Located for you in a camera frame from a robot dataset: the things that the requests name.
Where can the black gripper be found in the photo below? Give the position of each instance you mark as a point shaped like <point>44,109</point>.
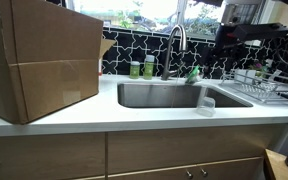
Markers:
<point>257,31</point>

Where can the clear plastic container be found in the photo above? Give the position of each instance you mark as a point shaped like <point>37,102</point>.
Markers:
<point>206,106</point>

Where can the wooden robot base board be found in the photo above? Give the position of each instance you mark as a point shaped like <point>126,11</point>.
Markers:
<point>277,165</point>

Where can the stainless steel sink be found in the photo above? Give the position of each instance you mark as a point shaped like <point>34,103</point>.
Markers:
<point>150,95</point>

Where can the green sponge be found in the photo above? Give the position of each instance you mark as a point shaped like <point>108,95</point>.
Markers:
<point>193,75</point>

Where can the pink flower plant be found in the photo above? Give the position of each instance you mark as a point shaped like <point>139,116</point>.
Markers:
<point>258,65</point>

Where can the brushed steel gooseneck faucet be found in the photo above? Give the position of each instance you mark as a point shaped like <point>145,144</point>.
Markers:
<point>182,36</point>

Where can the tall green soap bottle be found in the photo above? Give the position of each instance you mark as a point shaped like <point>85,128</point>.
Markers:
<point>149,68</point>

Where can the kitchen window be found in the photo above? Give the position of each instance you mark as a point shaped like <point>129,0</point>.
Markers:
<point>150,13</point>

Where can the short green soap bottle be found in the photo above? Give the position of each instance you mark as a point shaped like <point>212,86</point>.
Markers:
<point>134,70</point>

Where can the wide wooden drawer front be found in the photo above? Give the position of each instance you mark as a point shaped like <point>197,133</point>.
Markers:
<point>184,146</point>

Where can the wooden cabinet door with knobs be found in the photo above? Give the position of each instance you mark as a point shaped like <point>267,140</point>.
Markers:
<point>230,170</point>

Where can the round metal cabinet knob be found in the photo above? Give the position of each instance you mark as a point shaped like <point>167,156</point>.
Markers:
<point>189,174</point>
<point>203,172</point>

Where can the brown cardboard box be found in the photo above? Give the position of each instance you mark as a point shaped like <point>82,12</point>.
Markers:
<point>50,66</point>

